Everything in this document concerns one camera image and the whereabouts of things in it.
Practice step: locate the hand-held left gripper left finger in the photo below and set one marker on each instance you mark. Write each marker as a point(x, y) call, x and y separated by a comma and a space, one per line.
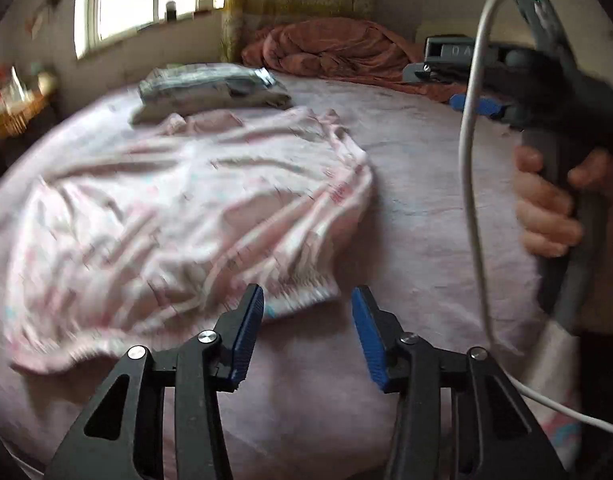
point(246, 345)

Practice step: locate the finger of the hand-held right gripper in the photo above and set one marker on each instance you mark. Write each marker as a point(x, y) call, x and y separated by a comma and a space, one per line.
point(479, 105)
point(436, 72)

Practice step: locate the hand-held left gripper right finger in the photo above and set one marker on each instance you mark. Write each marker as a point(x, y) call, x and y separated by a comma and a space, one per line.
point(369, 345)

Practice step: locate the pink printed pants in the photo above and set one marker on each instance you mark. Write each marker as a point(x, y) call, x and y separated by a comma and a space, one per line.
point(186, 210)

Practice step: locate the person's right hand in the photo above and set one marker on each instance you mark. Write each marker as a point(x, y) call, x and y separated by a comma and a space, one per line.
point(544, 210)

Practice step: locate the bed with pink sheet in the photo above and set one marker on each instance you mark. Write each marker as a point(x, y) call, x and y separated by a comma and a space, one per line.
point(436, 185)

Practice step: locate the salmon quilt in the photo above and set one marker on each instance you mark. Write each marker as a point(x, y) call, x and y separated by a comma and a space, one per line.
point(326, 50)

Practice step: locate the person's pale printed clothing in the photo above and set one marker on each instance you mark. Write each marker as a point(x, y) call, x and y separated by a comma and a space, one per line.
point(556, 385)

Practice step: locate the folded grey-blue garment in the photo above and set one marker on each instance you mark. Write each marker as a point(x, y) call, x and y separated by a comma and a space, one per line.
point(196, 80)

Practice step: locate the small white box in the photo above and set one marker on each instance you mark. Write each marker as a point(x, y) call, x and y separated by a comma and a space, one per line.
point(205, 4)

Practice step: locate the stack of folded clothes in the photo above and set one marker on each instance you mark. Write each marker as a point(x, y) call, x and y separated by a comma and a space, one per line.
point(186, 110)

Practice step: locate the carved wooden desk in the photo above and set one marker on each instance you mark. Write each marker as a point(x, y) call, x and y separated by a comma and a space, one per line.
point(16, 122)

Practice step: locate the pink wall lamp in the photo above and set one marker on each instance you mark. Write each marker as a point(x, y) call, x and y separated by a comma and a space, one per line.
point(39, 22)

